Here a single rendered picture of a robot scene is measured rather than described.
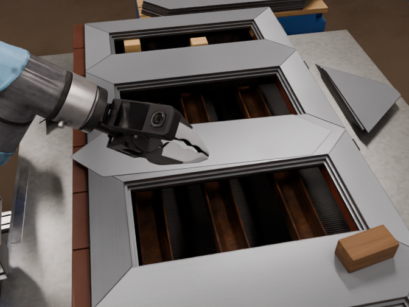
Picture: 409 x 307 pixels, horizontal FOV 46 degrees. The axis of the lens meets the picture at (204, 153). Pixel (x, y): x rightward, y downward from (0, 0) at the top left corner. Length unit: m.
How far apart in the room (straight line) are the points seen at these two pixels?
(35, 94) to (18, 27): 3.24
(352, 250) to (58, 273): 0.73
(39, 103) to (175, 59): 1.07
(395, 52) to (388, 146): 2.06
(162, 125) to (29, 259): 0.80
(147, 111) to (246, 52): 1.10
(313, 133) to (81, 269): 0.74
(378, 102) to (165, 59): 0.73
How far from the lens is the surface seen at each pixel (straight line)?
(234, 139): 1.38
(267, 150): 1.35
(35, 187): 1.55
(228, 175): 1.30
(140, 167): 1.31
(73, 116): 0.70
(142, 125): 0.68
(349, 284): 1.12
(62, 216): 1.45
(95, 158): 1.35
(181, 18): 1.97
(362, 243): 1.12
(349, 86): 1.74
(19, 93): 0.69
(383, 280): 1.15
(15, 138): 0.75
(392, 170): 1.52
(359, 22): 3.90
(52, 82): 0.69
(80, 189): 1.30
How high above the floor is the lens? 1.76
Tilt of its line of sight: 43 degrees down
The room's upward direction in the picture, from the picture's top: straight up
